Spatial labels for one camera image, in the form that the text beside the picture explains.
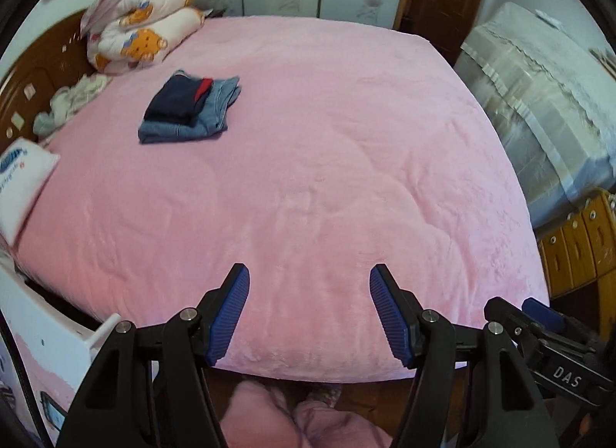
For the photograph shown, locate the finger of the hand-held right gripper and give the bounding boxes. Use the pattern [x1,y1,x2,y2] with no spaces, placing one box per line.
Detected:
[484,297,542,358]
[522,297,586,341]

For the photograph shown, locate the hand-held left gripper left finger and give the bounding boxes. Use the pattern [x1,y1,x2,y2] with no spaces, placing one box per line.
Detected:
[55,262,251,448]

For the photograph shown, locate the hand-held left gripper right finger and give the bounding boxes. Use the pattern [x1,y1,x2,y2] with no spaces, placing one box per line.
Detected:
[369,263,561,448]

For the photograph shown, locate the red and navy jacket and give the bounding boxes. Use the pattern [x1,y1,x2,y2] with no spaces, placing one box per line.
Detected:
[143,73,214,128]

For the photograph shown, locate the yellow wooden drawer cabinet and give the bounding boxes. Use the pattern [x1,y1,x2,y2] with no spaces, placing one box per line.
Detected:
[536,188,616,295]

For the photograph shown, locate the pink fleece blanket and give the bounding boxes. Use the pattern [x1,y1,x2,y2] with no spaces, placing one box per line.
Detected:
[14,15,552,384]

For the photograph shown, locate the folded blue jeans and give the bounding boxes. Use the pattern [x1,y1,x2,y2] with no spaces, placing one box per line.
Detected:
[137,75,241,144]

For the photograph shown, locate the furniture under white lace cover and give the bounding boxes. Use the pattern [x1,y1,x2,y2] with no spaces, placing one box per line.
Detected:
[455,1,616,230]

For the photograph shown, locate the white pillow with blue print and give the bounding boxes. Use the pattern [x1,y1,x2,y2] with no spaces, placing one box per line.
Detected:
[0,136,62,247]

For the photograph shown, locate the crumpled white cloth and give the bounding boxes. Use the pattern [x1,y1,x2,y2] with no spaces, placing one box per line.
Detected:
[33,74,110,138]

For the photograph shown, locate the folded cartoon print quilt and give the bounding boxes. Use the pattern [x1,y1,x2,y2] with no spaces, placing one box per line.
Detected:
[79,0,208,76]

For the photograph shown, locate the brown wooden headboard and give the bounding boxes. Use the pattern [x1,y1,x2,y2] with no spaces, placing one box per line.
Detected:
[0,10,97,155]

